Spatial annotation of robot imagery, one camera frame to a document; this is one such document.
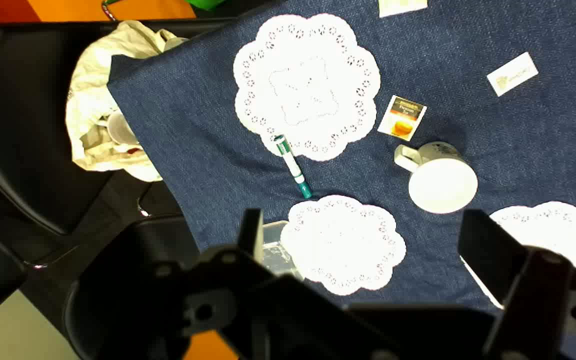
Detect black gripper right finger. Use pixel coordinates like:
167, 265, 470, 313
458, 209, 573, 360

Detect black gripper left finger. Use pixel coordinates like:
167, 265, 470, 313
193, 206, 344, 316

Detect green marker pen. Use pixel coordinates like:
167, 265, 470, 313
271, 133, 316, 202

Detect white ceramic mug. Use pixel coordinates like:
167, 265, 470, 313
391, 140, 480, 217

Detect clear plastic container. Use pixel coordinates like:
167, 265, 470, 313
253, 219, 303, 283

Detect blue denim tablecloth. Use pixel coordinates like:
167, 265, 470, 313
106, 0, 576, 360

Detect large white doily square pattern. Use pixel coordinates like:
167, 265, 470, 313
232, 12, 384, 165

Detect orange picture tea packet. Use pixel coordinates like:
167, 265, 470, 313
376, 95, 427, 145

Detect white paper card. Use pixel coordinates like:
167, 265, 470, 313
485, 51, 542, 98

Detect white crumpled plastic bag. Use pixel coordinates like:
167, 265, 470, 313
64, 19, 189, 185

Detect green plastic object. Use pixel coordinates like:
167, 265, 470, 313
186, 0, 227, 12

